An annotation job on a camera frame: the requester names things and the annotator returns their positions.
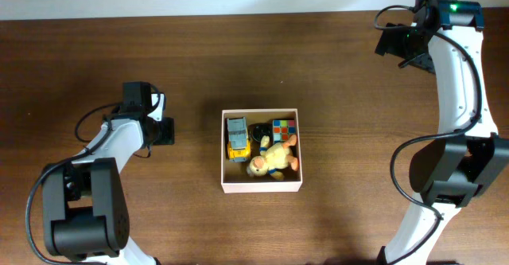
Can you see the yellow plush duck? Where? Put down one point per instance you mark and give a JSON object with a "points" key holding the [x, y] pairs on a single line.
{"points": [[273, 158]]}

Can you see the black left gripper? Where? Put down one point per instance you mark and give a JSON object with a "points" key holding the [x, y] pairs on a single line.
{"points": [[169, 138]]}

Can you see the black round ridged disc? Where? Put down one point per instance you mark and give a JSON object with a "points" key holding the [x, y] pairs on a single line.
{"points": [[259, 130]]}

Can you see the multicoloured puzzle cube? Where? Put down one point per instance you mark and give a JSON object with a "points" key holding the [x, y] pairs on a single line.
{"points": [[283, 129]]}

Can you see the pink box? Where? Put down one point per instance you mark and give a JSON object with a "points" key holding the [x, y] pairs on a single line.
{"points": [[234, 177]]}

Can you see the yellow grey toy truck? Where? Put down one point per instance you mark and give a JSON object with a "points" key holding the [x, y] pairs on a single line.
{"points": [[239, 144]]}

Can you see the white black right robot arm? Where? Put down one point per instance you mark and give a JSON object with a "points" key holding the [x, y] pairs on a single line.
{"points": [[466, 155]]}

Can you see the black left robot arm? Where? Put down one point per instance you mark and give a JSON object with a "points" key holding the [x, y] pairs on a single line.
{"points": [[85, 216]]}

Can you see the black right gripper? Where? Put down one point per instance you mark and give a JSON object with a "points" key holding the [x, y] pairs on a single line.
{"points": [[390, 42]]}

